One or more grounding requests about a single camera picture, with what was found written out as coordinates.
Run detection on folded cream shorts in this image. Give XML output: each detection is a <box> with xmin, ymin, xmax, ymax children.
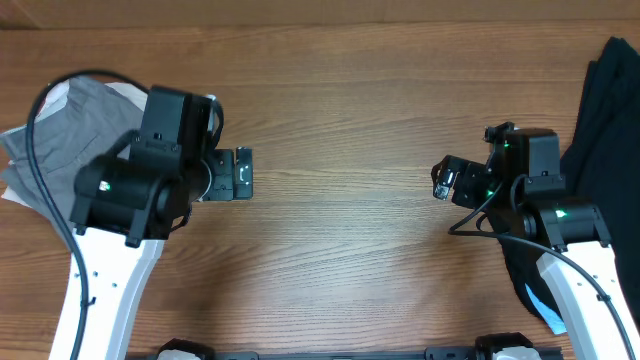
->
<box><xmin>1</xmin><ymin>81</ymin><xmax>147</xmax><ymax>208</ymax></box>

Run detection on black polo shirt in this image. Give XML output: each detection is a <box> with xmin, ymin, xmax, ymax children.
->
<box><xmin>499</xmin><ymin>36</ymin><xmax>640</xmax><ymax>331</ymax></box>

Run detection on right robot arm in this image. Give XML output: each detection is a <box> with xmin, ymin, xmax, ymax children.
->
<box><xmin>431</xmin><ymin>122</ymin><xmax>639</xmax><ymax>359</ymax></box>

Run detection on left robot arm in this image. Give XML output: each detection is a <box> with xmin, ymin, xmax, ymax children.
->
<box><xmin>49</xmin><ymin>86</ymin><xmax>254</xmax><ymax>359</ymax></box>

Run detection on grey shorts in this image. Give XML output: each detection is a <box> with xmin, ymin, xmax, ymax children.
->
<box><xmin>1</xmin><ymin>77</ymin><xmax>144</xmax><ymax>238</ymax></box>

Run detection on light blue cloth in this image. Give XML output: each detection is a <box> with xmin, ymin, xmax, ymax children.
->
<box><xmin>525</xmin><ymin>285</ymin><xmax>567</xmax><ymax>335</ymax></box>

